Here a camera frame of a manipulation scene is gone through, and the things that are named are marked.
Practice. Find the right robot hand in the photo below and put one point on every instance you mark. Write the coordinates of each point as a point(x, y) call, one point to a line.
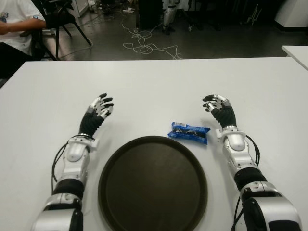
point(226, 115)

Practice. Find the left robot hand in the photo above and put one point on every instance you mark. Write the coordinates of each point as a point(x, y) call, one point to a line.
point(92, 122)

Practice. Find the blue Oreo packet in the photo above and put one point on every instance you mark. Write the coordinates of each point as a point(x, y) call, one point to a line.
point(190, 132)

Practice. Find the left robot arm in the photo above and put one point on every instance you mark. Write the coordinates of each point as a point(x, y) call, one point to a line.
point(74, 154)

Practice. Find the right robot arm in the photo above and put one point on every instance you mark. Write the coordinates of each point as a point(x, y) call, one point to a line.
point(234, 142)

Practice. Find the round dark brown tray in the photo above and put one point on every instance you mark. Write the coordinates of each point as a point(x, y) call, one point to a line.
point(154, 187)

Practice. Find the white side table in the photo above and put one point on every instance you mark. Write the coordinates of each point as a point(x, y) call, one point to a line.
point(298, 54)

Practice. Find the silver metal rack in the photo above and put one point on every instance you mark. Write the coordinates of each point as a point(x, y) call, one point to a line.
point(253, 14)

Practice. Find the black chair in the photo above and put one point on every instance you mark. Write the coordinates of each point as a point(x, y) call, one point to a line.
point(60, 19)

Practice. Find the white panel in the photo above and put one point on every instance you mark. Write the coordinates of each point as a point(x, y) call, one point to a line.
point(80, 7)

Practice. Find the silver humanoid robot legs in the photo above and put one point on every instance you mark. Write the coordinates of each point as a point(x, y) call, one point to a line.
point(168, 14)

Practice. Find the white cabinet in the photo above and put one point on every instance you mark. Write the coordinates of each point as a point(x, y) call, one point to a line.
point(293, 14)

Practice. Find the black cabinet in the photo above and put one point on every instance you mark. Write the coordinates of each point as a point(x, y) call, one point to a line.
point(150, 14)

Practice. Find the seated person in white shirt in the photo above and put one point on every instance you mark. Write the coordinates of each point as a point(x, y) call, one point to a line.
point(16, 14)

